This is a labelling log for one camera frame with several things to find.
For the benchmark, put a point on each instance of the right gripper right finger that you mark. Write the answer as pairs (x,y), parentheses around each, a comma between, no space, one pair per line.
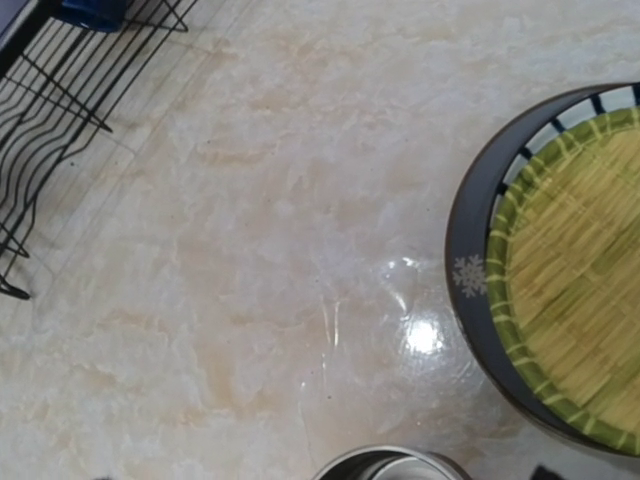
(543,473)

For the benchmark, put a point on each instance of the white brown ceramic cup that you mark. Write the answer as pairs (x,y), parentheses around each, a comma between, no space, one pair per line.
(378,462)

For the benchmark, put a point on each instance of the grey reindeer plate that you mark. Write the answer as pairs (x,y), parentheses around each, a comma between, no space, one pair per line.
(468,228)

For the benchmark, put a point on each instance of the ribbed round woven plate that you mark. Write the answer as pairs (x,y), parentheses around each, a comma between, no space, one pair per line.
(562,275)

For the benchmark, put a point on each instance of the white blue striped plate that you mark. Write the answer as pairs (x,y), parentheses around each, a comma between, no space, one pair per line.
(546,123)

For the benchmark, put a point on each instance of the dark blue mug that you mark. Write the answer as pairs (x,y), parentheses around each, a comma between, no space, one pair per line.
(106,16)

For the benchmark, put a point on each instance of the black wire dish rack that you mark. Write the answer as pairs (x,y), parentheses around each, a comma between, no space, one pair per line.
(59,85)

